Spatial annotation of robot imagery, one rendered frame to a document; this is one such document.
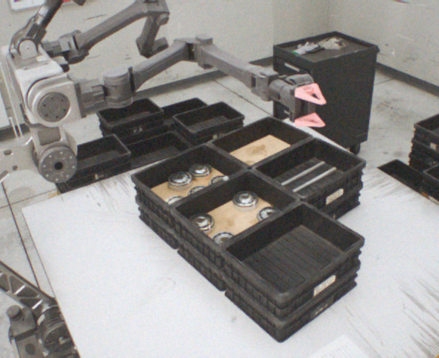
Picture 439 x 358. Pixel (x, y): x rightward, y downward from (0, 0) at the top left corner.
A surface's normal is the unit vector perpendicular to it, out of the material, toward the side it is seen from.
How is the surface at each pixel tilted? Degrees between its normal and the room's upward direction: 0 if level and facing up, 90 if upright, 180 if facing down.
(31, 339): 0
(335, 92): 90
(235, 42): 90
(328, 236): 90
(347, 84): 90
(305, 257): 0
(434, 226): 0
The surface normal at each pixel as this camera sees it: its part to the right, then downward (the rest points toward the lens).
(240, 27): 0.52, 0.45
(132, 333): -0.05, -0.83
